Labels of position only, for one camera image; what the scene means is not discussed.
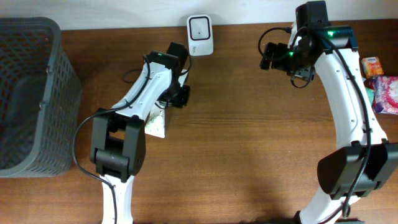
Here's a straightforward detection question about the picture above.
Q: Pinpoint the white floral tube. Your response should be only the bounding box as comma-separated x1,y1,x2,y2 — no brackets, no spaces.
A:
145,106,165,138

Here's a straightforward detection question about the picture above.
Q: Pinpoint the red purple tissue pack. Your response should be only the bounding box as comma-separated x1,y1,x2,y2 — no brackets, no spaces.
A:
371,76,397,114

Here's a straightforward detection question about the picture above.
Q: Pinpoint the small teal gum box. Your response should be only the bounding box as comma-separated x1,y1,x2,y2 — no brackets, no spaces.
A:
366,88,375,105

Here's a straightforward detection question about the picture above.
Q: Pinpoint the orange small tissue pack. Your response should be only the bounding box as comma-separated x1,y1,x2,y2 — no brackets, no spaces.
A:
361,57,384,78

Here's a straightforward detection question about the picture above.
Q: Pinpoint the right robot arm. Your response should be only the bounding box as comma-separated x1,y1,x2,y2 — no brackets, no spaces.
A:
258,1,397,224

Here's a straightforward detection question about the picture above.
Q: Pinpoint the grey plastic mesh basket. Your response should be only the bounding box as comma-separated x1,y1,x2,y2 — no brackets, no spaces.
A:
1,17,82,178

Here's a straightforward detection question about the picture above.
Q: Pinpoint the white barcode scanner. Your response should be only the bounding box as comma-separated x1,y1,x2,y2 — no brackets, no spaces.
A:
187,14,214,57

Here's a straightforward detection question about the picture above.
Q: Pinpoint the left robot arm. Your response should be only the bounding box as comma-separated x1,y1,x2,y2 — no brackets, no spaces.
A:
90,42,190,223

